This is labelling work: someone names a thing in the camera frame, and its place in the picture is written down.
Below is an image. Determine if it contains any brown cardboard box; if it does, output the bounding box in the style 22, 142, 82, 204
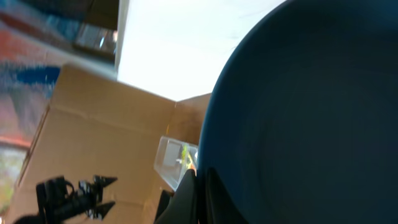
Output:
5, 65, 210, 224

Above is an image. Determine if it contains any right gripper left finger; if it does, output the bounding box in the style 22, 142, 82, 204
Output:
154, 169, 198, 224

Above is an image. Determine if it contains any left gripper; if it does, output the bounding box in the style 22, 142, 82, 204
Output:
35, 175, 118, 223

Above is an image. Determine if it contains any yellow green snack wrapper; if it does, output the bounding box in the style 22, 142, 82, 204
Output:
182, 144, 197, 170

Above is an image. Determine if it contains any black plastic tray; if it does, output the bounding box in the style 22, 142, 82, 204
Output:
154, 190, 174, 221

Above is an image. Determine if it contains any clear plastic bin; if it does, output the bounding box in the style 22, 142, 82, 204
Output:
154, 136, 198, 191

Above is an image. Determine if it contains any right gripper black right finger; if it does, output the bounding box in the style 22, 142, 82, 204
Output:
205, 168, 248, 224

